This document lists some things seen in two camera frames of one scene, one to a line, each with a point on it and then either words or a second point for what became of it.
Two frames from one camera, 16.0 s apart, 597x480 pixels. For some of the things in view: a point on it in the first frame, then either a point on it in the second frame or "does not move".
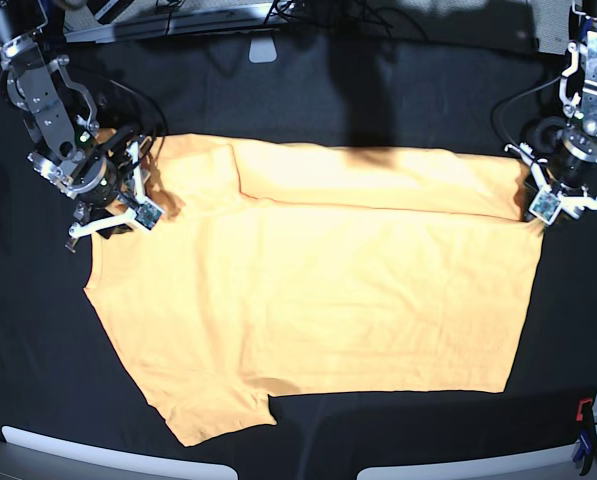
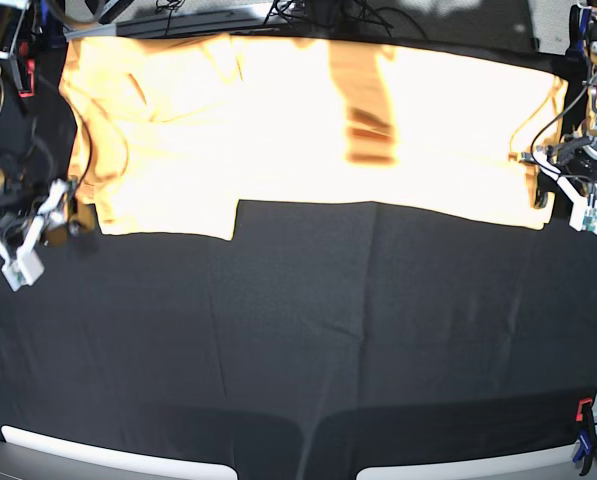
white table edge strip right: (553, 464) does not move
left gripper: (104, 172) → (21, 219)
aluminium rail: (221, 21) does not move
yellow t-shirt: (306, 267) → (175, 131)
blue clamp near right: (586, 443) does not move
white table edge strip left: (161, 466) does not move
